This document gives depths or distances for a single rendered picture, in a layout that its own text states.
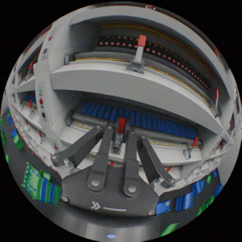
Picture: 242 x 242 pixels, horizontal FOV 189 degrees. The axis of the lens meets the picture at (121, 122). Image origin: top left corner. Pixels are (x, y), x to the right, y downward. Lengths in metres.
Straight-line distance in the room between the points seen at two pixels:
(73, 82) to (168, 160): 0.32
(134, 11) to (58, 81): 0.22
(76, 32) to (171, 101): 0.30
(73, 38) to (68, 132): 0.29
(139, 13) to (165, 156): 0.39
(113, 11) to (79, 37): 0.14
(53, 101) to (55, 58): 0.11
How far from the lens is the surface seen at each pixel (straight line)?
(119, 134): 0.20
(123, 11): 0.21
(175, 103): 0.16
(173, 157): 0.31
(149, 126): 0.27
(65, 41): 0.25
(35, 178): 0.87
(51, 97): 0.23
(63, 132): 0.29
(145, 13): 0.21
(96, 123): 0.25
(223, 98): 0.49
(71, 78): 0.17
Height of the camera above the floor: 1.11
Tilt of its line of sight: 32 degrees down
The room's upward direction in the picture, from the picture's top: 14 degrees clockwise
